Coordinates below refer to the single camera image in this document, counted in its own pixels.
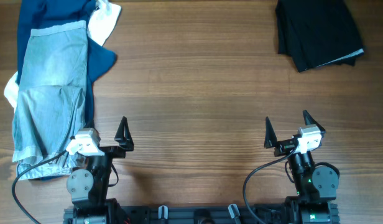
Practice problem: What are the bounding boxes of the left black cable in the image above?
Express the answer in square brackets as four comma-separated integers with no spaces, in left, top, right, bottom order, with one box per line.
[11,149,68,224]

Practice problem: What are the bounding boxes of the black cable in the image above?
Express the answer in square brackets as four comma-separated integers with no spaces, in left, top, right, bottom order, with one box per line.
[242,146,300,224]
[11,149,68,224]

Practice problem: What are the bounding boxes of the light blue denim shorts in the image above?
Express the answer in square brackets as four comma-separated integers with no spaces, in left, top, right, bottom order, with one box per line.
[12,21,88,180]

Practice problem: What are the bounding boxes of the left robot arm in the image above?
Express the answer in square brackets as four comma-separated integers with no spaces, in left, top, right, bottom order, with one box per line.
[63,117,134,224]

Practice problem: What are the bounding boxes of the white garment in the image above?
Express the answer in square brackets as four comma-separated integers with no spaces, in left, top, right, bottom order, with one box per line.
[4,0,122,110]

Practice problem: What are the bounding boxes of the dark blue shirt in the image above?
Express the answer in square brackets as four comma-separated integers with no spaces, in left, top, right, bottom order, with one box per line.
[16,0,116,124]

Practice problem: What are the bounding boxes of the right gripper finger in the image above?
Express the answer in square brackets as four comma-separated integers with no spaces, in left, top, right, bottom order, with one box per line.
[264,116,278,149]
[303,110,326,134]

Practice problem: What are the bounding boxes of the right black cable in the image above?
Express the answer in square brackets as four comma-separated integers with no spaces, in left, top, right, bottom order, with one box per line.
[242,146,300,224]

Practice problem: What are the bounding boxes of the folded black garment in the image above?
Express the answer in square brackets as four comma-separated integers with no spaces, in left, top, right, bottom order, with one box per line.
[275,0,364,72]

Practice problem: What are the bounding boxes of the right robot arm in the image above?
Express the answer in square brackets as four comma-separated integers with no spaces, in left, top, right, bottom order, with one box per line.
[264,110,340,224]

